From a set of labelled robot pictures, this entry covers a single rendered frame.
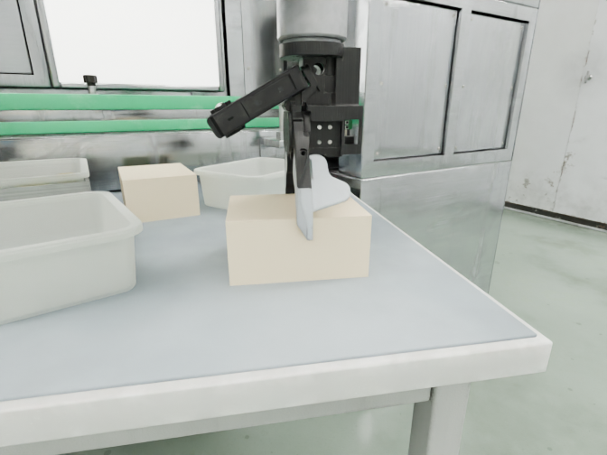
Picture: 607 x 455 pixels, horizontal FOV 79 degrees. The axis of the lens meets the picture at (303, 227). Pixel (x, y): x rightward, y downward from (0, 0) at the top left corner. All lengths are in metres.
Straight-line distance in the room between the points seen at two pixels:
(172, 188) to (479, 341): 0.53
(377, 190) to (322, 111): 0.68
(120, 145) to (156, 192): 0.29
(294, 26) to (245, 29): 0.86
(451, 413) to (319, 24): 0.42
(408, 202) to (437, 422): 0.81
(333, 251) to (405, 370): 0.16
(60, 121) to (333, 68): 0.67
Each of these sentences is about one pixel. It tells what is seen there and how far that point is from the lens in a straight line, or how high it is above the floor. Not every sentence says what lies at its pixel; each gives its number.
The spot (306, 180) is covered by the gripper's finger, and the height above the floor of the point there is 0.87.
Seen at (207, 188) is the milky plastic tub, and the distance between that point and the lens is 0.74.
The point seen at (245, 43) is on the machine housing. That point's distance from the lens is 1.27.
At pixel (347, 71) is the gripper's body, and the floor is 0.98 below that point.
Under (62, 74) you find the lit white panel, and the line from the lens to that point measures 1.12.
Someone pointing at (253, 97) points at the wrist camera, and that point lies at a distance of 0.41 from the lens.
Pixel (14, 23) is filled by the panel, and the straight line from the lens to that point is 1.14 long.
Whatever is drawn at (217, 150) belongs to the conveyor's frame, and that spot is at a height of 0.83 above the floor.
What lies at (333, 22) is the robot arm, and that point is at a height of 1.02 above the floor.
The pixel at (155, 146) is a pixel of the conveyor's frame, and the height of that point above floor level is 0.85.
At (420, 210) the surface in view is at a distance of 1.22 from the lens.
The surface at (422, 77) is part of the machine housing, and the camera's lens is 1.16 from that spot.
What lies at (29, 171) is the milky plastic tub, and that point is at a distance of 0.89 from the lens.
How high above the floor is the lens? 0.94
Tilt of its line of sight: 18 degrees down
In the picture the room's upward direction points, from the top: straight up
